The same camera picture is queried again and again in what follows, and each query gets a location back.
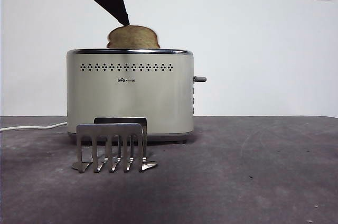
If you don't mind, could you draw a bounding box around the brown bread slice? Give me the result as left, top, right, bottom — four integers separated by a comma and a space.
106, 25, 161, 50

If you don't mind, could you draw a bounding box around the cream steel two-slot toaster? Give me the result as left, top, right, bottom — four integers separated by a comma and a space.
66, 48, 208, 145

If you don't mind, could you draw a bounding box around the steel toast rack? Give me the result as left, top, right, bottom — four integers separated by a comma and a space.
71, 117, 159, 174

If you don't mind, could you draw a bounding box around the white toaster power cord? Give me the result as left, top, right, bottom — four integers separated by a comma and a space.
0, 122, 68, 132

